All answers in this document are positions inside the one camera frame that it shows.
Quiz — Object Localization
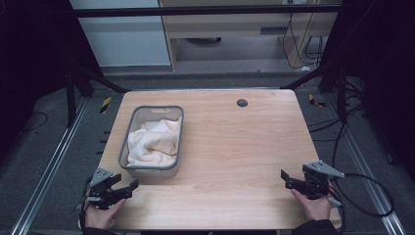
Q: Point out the black floor cables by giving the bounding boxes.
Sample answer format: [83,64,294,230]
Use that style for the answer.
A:
[307,77,370,171]

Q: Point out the wooden shelf unit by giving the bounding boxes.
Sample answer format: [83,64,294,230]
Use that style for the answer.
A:
[158,0,343,71]

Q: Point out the black curtain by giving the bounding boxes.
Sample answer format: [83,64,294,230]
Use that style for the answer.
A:
[0,0,103,161]
[321,0,415,182]

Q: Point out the black metal stand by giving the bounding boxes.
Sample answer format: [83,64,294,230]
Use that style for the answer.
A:
[64,60,132,129]
[279,61,349,125]

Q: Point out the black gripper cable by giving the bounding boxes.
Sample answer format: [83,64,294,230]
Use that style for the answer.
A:
[77,175,94,231]
[327,172,396,219]

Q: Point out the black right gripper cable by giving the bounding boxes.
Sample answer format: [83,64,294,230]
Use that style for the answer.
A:
[327,172,396,219]

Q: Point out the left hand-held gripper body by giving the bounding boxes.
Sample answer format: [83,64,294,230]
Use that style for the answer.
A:
[87,166,120,211]

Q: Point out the person's right hand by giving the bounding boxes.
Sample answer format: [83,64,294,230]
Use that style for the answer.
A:
[291,188,333,222]

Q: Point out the thin black floor cable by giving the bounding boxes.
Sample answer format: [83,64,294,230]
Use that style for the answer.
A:
[19,111,49,135]

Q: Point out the black horizontal frame bar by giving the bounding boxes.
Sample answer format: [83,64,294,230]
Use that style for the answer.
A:
[69,4,345,19]

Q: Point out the white cabinet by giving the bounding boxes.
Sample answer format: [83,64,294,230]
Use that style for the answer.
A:
[69,0,172,69]

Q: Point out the cream towel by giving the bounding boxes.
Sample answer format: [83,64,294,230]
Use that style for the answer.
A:
[125,116,183,168]

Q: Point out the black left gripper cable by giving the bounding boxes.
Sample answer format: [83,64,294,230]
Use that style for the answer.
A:
[77,175,94,231]

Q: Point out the person's left hand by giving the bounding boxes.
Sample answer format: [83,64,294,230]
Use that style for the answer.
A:
[83,198,127,230]

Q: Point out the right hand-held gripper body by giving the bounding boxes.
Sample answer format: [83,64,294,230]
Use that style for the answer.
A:
[301,160,346,201]

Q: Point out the black hanging cables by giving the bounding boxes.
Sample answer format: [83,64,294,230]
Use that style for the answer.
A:
[281,12,325,71]

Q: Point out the aluminium floor rail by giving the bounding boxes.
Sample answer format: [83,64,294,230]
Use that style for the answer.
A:
[325,93,408,235]
[9,97,90,235]

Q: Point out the yellow black tape strip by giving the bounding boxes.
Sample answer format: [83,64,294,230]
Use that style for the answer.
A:
[307,93,328,109]
[99,96,113,115]

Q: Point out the white basket with grey rim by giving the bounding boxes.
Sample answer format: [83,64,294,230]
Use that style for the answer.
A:
[117,104,186,179]

